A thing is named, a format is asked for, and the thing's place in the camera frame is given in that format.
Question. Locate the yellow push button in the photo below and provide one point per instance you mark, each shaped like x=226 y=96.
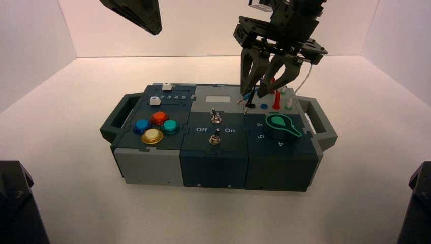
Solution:
x=152 y=136

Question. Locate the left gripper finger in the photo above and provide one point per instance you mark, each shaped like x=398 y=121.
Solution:
x=151 y=11
x=128 y=10

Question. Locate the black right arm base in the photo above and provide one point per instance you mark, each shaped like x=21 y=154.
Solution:
x=417 y=219

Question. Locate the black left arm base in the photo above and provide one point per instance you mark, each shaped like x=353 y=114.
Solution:
x=17 y=215

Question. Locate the blue jack socket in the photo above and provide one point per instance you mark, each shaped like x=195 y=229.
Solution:
x=263 y=106

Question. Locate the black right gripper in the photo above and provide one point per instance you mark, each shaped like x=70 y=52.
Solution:
x=293 y=28

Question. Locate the red push button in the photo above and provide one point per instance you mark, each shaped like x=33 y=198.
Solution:
x=159 y=118

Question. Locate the dark teal grey control box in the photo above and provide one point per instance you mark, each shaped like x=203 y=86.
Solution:
x=215 y=168

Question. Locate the green rotary knob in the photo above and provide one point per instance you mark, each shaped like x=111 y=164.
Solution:
x=279 y=126

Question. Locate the black jack socket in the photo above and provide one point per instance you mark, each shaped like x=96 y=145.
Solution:
x=251 y=105

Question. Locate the white slider knob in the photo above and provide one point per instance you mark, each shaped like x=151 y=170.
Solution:
x=166 y=87
x=154 y=101

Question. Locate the blue push button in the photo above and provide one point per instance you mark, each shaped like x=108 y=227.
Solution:
x=141 y=126

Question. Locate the white display window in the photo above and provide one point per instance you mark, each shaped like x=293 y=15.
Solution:
x=218 y=99

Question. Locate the green push button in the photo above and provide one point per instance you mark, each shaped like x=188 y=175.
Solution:
x=170 y=126

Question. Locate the metal toggle switch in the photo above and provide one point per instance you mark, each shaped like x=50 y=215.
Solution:
x=214 y=139
x=216 y=118

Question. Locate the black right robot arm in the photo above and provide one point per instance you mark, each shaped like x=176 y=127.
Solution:
x=303 y=5

